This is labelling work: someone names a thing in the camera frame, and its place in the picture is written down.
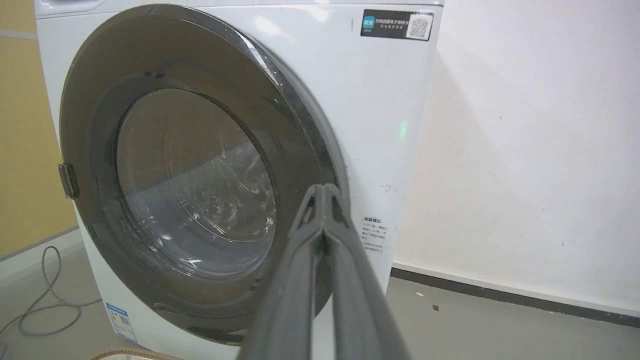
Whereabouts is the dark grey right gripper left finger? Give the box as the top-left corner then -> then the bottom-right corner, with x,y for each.
239,184 -> 326,360

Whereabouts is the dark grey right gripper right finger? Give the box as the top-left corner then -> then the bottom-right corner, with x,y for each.
322,183 -> 412,360

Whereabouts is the white front-load washing machine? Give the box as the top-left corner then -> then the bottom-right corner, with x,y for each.
34,0 -> 446,360

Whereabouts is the blue energy label sticker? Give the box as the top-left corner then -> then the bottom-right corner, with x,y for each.
105,302 -> 139,344

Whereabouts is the black QR code sticker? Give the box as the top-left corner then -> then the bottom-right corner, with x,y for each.
360,9 -> 434,42

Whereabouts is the printed text notice sticker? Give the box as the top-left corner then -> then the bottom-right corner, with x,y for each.
361,216 -> 389,255

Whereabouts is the grey power cable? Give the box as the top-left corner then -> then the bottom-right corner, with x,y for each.
0,245 -> 102,337

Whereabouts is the corrugated beige drain hose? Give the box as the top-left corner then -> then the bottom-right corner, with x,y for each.
90,347 -> 185,360

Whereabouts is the round grey washing machine door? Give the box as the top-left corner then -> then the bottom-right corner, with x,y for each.
58,4 -> 350,347

